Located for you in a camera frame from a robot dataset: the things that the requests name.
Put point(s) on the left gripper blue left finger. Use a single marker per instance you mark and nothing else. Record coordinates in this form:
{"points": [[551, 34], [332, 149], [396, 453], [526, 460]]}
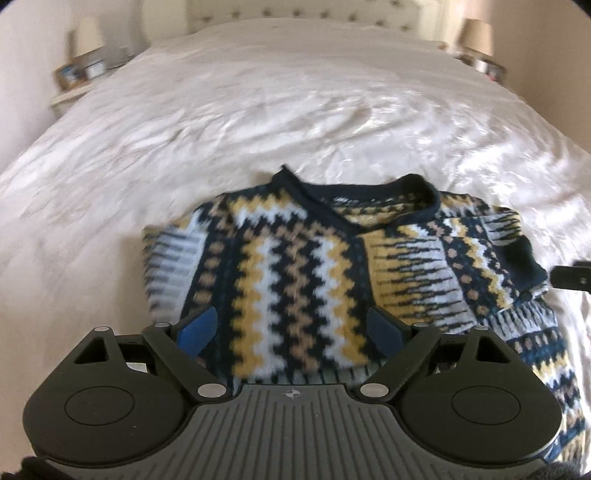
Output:
{"points": [[177, 347]]}

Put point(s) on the cream table lamp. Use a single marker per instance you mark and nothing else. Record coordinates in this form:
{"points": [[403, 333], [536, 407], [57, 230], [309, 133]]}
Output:
{"points": [[86, 38], [476, 39]]}

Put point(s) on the wooden photo frame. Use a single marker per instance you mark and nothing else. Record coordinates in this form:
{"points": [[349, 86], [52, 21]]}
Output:
{"points": [[69, 76]]}

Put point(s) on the right cream table lamp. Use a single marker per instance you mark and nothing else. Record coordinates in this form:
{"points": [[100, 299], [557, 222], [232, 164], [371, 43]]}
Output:
{"points": [[476, 39]]}

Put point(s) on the left cream table lamp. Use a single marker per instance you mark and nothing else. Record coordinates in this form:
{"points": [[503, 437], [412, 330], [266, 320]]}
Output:
{"points": [[86, 38]]}

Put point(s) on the white bed duvet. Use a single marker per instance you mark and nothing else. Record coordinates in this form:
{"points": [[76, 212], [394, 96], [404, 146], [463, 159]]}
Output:
{"points": [[223, 110]]}

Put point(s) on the small alarm clock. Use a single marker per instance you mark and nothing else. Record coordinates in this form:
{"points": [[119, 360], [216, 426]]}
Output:
{"points": [[95, 70]]}

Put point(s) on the cream tufted headboard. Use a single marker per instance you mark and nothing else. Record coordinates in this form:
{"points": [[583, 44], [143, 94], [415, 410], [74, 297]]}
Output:
{"points": [[418, 17]]}

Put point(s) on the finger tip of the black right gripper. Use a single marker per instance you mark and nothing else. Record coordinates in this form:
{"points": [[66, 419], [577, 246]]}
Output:
{"points": [[576, 277]]}

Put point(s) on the right bedside photo frame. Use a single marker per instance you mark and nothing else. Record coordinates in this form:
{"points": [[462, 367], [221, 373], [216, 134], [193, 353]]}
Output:
{"points": [[493, 71]]}

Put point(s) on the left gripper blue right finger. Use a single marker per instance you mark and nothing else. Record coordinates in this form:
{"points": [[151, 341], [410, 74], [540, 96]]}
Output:
{"points": [[407, 348]]}

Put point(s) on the left white bedside table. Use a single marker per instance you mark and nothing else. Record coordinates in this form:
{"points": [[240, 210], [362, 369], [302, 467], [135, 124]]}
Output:
{"points": [[64, 100]]}

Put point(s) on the patterned navy yellow knit sweater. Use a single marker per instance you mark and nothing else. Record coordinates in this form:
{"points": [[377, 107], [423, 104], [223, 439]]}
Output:
{"points": [[292, 270]]}

